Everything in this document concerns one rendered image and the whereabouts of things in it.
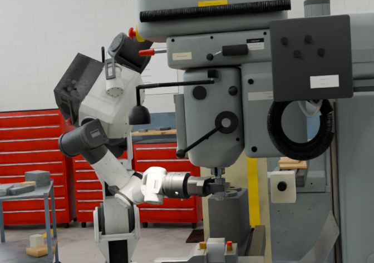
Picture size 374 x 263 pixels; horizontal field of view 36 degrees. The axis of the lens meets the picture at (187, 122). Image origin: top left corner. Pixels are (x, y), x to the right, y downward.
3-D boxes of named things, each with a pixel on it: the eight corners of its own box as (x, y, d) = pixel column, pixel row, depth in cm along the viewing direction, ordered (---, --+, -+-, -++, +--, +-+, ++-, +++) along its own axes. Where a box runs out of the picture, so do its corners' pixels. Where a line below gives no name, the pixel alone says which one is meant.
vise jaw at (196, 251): (187, 268, 171) (186, 255, 170) (191, 256, 183) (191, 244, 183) (206, 268, 170) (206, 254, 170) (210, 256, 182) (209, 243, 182)
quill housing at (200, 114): (185, 170, 179) (178, 68, 178) (195, 162, 200) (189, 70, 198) (245, 168, 176) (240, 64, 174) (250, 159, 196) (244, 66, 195)
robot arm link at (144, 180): (151, 165, 195) (141, 172, 208) (147, 191, 193) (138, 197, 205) (169, 168, 197) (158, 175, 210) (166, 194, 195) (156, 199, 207)
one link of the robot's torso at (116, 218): (97, 233, 262) (91, 131, 263) (136, 229, 264) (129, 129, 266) (97, 238, 247) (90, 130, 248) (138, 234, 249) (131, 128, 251)
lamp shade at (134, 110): (125, 124, 190) (124, 105, 189) (145, 123, 193) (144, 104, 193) (133, 125, 183) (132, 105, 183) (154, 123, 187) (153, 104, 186)
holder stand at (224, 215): (210, 247, 219) (206, 194, 218) (221, 232, 240) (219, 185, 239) (241, 247, 216) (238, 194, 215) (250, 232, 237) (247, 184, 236)
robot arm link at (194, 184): (202, 175, 184) (168, 174, 188) (203, 205, 184) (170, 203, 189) (215, 169, 195) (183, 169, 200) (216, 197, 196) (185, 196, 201)
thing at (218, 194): (229, 195, 189) (228, 179, 189) (220, 198, 185) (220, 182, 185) (217, 195, 192) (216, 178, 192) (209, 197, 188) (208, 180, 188)
